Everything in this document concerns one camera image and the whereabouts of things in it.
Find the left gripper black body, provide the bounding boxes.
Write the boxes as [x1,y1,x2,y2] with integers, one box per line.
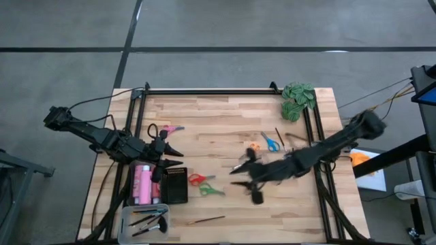
[145,137,168,168]

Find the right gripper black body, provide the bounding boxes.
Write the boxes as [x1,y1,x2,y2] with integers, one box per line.
[249,161,274,187]

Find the light pink paint bottle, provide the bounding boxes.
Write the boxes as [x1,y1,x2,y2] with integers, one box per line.
[138,165,153,206]

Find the red scissors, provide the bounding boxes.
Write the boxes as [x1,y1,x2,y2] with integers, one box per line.
[187,173,217,187]

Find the long black paintbrush silver ferrule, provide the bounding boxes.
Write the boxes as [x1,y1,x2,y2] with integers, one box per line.
[128,210,168,228]

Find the fluffy black-handled brush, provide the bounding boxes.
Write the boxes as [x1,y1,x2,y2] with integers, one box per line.
[131,215,169,238]

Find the thin black paintbrush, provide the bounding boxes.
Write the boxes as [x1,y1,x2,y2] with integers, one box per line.
[187,214,227,226]

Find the black mesh basket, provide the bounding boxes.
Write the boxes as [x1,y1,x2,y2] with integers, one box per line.
[159,166,189,206]

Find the pink scissors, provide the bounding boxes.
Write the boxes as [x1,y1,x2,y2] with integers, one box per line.
[162,124,185,137]

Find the blue scissors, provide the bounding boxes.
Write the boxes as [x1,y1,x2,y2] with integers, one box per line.
[260,131,281,153]

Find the thin brown paintbrush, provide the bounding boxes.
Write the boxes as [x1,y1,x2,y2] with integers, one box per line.
[275,127,286,151]

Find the green scissors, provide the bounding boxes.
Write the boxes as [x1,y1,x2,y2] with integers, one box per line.
[198,182,226,197]

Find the green striped potted plant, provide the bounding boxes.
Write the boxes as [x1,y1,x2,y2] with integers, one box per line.
[280,82,317,123]

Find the clear plastic container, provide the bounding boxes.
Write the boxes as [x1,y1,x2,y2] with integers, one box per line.
[116,203,171,245]

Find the orange cloth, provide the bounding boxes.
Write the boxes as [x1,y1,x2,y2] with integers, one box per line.
[349,152,376,176]

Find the white sheet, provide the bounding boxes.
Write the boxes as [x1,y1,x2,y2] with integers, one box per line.
[349,148,388,193]

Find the black diagonal beam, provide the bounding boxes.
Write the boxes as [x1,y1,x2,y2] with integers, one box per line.
[352,133,436,179]

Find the grey metal stand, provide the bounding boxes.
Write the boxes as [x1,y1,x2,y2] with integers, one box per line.
[0,148,55,245]

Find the white paper roll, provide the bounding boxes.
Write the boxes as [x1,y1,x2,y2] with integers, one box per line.
[394,179,426,201]

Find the monitor with blue screen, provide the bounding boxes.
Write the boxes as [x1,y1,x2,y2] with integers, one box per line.
[410,63,436,107]

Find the brown cable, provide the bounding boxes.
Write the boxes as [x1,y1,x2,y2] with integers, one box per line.
[89,160,117,233]

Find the black aluminium table frame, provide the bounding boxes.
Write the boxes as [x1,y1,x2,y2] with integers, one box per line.
[81,81,372,244]

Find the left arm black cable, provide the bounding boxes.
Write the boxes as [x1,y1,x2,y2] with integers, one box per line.
[67,86,146,112]

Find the yellow cable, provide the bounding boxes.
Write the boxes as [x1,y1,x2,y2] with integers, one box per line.
[369,85,416,112]

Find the black floor cable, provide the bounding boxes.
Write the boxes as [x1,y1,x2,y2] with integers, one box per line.
[337,77,414,109]

